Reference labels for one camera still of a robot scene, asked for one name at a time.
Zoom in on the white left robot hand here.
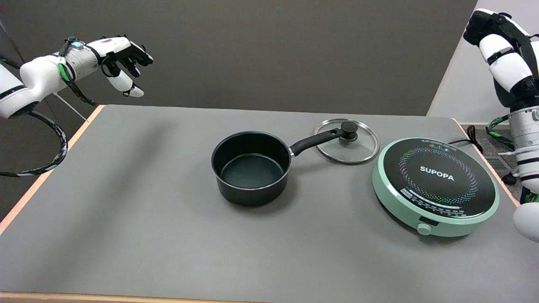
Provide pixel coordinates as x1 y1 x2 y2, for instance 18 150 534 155
97 35 154 98

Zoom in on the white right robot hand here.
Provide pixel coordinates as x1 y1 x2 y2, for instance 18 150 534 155
463 8 539 95

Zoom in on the black pot with handle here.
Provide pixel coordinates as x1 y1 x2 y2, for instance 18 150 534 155
211 128 344 207

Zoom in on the floor vent grille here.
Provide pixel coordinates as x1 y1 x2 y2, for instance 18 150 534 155
484 156 512 171

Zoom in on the green round induction cooker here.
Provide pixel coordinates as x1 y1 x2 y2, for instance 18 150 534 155
372 137 500 237

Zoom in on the glass lid with black knob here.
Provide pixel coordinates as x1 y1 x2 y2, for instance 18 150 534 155
314 119 380 165

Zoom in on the thin black green wrist cable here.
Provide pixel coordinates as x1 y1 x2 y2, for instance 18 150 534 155
57 37 98 107

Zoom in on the black cooker power cord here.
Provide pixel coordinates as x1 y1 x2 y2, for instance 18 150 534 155
448 125 485 154

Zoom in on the thick black looped arm cable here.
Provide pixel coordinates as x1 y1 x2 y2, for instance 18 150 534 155
0 110 68 177

